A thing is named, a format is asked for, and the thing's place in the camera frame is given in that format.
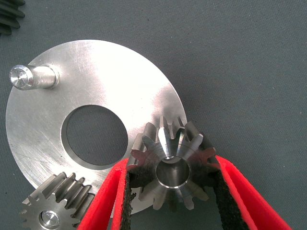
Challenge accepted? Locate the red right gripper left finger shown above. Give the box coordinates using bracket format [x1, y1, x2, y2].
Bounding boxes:
[76, 158, 138, 230]

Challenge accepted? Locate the dark grey table cloth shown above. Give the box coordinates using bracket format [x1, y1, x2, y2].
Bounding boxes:
[0, 0, 307, 230]

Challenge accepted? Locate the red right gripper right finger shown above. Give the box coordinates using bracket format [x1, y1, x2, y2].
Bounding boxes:
[211, 154, 293, 230]

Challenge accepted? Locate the round metal carrier plate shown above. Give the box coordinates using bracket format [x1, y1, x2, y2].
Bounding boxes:
[5, 39, 187, 213]

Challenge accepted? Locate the dark steel planetary gear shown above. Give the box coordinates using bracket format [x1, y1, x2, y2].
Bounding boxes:
[126, 116, 221, 213]
[19, 171, 95, 230]

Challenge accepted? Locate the bright steel planetary gear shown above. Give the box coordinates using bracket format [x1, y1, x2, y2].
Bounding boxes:
[0, 0, 26, 36]

